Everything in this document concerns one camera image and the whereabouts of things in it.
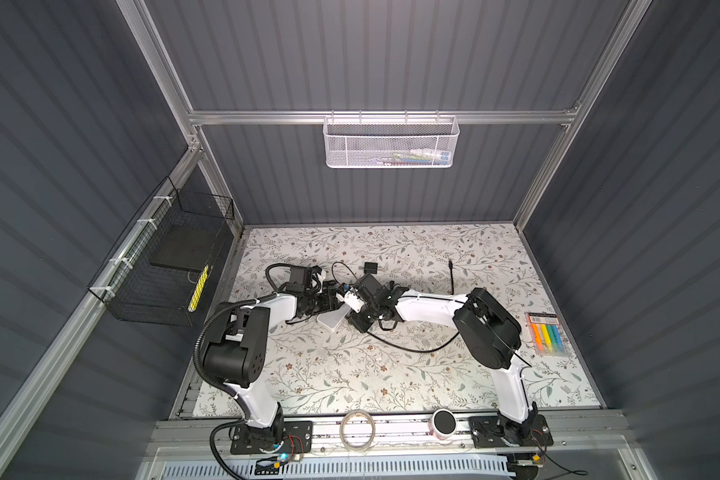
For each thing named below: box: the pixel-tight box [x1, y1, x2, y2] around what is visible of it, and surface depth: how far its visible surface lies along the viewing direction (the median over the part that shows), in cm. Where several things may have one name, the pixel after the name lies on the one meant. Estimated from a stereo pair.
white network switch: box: [317, 303, 351, 331], surface depth 93 cm
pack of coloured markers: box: [526, 312, 569, 357], surface depth 91 cm
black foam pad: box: [149, 224, 218, 271], surface depth 78 cm
